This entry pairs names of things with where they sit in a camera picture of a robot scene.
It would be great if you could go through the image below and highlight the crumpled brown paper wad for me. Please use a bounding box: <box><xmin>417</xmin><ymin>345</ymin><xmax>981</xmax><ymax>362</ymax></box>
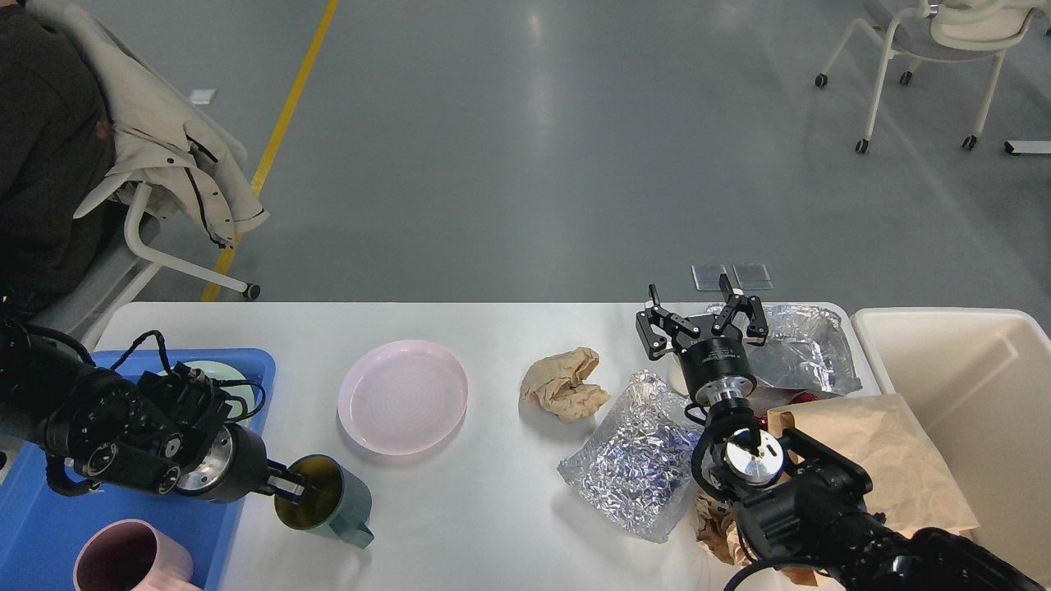
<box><xmin>695</xmin><ymin>492</ymin><xmax>753</xmax><ymax>567</ymax></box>

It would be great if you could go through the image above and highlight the red crushed can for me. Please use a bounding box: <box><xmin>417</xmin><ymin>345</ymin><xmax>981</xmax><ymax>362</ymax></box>
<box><xmin>757</xmin><ymin>392</ymin><xmax>819</xmax><ymax>431</ymax></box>

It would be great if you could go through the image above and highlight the flat silver foil bag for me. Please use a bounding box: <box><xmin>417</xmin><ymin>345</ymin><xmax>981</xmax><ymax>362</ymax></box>
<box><xmin>729</xmin><ymin>304</ymin><xmax>863</xmax><ymax>399</ymax></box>

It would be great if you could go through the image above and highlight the white floor plate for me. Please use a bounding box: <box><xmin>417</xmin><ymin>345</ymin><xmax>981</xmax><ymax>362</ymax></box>
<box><xmin>188</xmin><ymin>89</ymin><xmax>218</xmax><ymax>105</ymax></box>

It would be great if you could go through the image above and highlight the green plate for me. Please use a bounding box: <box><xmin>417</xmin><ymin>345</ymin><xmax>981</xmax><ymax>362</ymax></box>
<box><xmin>157</xmin><ymin>360</ymin><xmax>266</xmax><ymax>430</ymax></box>

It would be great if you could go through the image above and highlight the floor socket plate right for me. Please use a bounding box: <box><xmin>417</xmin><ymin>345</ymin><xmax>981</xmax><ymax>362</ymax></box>
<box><xmin>731</xmin><ymin>263</ymin><xmax>774</xmax><ymax>291</ymax></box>

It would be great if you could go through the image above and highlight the pink plate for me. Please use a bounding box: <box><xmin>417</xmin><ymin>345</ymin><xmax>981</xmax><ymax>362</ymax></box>
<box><xmin>337</xmin><ymin>340</ymin><xmax>469</xmax><ymax>456</ymax></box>

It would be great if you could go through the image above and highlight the crumpled brown paper ball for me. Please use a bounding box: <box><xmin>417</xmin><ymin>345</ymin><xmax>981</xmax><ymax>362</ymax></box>
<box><xmin>519</xmin><ymin>346</ymin><xmax>611</xmax><ymax>423</ymax></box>

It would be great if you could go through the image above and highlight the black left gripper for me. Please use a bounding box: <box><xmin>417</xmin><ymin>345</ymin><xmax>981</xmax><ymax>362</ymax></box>
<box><xmin>177</xmin><ymin>425</ymin><xmax>305</xmax><ymax>502</ymax></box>

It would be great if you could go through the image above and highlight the floor socket plate left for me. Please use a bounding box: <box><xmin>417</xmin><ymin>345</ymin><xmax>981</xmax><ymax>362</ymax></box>
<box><xmin>691</xmin><ymin>264</ymin><xmax>731</xmax><ymax>292</ymax></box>

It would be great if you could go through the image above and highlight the white table foot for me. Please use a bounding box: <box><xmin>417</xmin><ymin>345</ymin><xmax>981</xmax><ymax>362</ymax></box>
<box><xmin>1003</xmin><ymin>140</ymin><xmax>1051</xmax><ymax>156</ymax></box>

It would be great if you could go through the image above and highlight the brown paper bag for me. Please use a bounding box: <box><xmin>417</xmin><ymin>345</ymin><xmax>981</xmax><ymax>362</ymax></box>
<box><xmin>766</xmin><ymin>394</ymin><xmax>980</xmax><ymax>538</ymax></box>

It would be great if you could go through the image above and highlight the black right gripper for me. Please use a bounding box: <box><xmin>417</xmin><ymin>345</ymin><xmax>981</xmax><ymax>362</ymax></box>
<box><xmin>636</xmin><ymin>273</ymin><xmax>769</xmax><ymax>405</ymax></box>

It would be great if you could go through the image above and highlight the floor socket plate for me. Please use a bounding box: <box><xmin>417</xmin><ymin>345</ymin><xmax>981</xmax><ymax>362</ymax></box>
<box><xmin>731</xmin><ymin>263</ymin><xmax>774</xmax><ymax>291</ymax></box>
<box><xmin>691</xmin><ymin>264</ymin><xmax>731</xmax><ymax>292</ymax></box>

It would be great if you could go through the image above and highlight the crumpled silver foil tray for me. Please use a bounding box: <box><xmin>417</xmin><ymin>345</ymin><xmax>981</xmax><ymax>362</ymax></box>
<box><xmin>557</xmin><ymin>370</ymin><xmax>703</xmax><ymax>543</ymax></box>

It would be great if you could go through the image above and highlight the blue plastic tray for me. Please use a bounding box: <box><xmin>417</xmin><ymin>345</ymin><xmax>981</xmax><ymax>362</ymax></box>
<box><xmin>2</xmin><ymin>349</ymin><xmax>274</xmax><ymax>590</ymax></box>

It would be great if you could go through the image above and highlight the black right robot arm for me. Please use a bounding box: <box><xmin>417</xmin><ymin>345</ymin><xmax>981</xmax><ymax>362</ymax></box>
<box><xmin>636</xmin><ymin>274</ymin><xmax>1040</xmax><ymax>590</ymax></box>

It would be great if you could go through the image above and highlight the teal mug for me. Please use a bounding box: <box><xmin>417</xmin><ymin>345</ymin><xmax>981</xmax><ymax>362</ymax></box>
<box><xmin>274</xmin><ymin>454</ymin><xmax>374</xmax><ymax>547</ymax></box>

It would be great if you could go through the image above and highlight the pink mug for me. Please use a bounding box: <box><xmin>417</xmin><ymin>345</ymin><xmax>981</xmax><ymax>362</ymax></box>
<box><xmin>73</xmin><ymin>519</ymin><xmax>200</xmax><ymax>590</ymax></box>

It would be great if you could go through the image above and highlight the person in dark clothes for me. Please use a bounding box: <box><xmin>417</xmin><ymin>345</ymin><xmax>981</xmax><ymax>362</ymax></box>
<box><xmin>1</xmin><ymin>1</ymin><xmax>115</xmax><ymax>319</ymax></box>

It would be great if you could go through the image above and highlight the white plastic bin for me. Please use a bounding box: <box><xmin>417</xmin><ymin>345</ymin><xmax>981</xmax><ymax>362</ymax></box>
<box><xmin>851</xmin><ymin>307</ymin><xmax>1050</xmax><ymax>584</ymax></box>

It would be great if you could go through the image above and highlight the white chair right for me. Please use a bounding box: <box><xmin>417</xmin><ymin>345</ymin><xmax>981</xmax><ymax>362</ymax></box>
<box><xmin>815</xmin><ymin>1</ymin><xmax>1049</xmax><ymax>154</ymax></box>

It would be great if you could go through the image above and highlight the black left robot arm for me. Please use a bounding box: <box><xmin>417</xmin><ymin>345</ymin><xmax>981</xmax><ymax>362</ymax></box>
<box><xmin>1</xmin><ymin>317</ymin><xmax>311</xmax><ymax>504</ymax></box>

